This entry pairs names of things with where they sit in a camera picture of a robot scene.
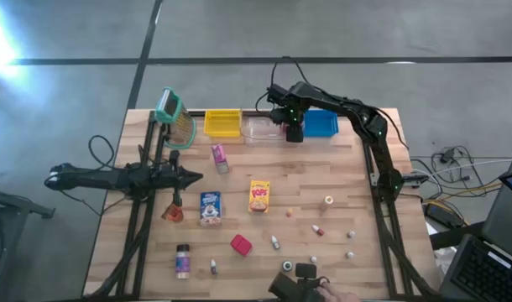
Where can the yellow Corn Pops cereal box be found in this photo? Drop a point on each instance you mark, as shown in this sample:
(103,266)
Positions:
(259,197)

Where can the person's hand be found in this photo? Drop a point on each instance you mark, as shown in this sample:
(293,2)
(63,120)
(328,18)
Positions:
(338,293)

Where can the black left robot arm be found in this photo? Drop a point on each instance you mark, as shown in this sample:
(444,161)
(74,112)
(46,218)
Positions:
(92,178)

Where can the blue Frosted Flakes cereal box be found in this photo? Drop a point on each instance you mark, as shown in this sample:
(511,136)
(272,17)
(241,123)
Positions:
(210,209)

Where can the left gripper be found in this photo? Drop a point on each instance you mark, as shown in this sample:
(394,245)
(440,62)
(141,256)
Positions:
(175,178)

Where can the smoked paprika tin red lid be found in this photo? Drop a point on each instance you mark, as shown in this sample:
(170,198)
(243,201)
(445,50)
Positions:
(241,245)

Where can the black equipment stand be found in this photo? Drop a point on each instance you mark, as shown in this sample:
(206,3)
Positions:
(21,204)

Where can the blue plastic basket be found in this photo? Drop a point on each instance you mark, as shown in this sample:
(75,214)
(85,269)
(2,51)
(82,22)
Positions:
(321,123)

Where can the black table-level camera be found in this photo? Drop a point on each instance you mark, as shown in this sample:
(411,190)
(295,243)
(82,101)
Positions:
(305,270)

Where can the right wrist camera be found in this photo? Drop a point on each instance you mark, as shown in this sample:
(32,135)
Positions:
(277,94)

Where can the black power brick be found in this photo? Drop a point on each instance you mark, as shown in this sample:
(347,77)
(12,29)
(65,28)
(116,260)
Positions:
(442,215)

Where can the clear plastic bin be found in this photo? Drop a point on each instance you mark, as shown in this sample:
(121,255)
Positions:
(260,132)

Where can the purple Raisin Bran cereal box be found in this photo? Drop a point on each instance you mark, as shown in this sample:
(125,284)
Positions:
(220,159)

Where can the small red bottle yellow cap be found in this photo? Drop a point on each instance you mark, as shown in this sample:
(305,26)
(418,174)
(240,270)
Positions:
(289,212)

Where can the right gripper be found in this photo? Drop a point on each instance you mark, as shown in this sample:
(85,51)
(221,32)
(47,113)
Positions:
(295,133)

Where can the grey monitor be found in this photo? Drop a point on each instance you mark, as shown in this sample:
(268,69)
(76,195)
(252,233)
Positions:
(503,218)

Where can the black bottle white ribbed cap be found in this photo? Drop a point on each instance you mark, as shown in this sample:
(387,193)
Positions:
(287,265)

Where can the yellow bottle white collar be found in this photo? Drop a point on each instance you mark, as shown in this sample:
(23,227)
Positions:
(325,205)

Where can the yellow plastic basket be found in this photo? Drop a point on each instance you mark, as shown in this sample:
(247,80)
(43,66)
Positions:
(222,123)

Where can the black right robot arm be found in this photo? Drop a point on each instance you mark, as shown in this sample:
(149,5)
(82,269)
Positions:
(344,107)

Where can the spice jar black lid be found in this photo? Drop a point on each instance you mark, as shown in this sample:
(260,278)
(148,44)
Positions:
(182,264)

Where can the black power adapter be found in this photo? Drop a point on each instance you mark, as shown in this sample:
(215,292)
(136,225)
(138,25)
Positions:
(448,155)

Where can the small white-capped bottle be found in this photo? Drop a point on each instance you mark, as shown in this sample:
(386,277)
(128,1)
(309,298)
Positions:
(350,254)
(313,259)
(351,234)

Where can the dark grey laptop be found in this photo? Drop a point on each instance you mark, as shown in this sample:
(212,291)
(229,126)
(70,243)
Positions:
(478,272)

